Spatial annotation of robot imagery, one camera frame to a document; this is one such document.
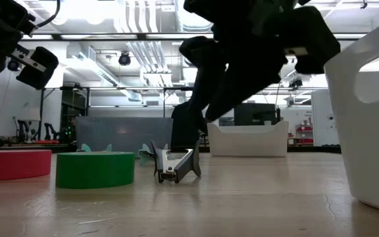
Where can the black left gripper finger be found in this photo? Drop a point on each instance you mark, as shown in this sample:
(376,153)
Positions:
(39,70)

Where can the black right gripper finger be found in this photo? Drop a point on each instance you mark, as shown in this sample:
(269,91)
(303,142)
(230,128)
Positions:
(206,72)
(248,79)

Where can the black background robot arm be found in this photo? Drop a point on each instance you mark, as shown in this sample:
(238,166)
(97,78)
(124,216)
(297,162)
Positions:
(25,131)
(49,131)

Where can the black stapler remover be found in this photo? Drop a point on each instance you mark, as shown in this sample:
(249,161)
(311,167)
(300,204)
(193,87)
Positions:
(189,162)

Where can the red tape roll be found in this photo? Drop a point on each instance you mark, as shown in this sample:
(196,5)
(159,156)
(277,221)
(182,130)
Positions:
(12,164)

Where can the green tape roll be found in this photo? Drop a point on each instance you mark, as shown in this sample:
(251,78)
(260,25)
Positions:
(94,171)

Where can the black monitor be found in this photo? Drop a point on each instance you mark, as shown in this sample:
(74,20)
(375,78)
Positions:
(255,114)

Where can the white plastic bin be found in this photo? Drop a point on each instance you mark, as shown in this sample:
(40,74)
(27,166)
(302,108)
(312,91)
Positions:
(370,148)
(248,141)

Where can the white cabinet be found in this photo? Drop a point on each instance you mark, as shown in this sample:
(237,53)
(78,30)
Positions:
(322,108)

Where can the black ceiling spotlight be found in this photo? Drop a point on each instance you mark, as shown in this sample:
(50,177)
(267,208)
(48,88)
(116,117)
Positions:
(124,59)

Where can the red shelf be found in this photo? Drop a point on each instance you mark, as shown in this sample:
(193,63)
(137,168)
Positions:
(304,141)

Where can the black metal table frame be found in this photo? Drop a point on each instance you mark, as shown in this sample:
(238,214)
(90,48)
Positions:
(64,148)

